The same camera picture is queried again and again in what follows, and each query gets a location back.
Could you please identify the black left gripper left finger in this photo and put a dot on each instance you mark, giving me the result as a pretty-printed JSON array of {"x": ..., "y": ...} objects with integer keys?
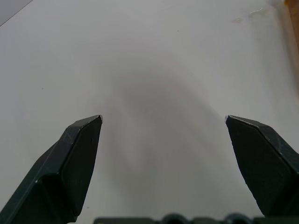
[{"x": 58, "y": 172}]

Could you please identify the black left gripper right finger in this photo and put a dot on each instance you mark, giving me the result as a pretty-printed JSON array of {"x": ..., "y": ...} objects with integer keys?
[{"x": 264, "y": 168}]

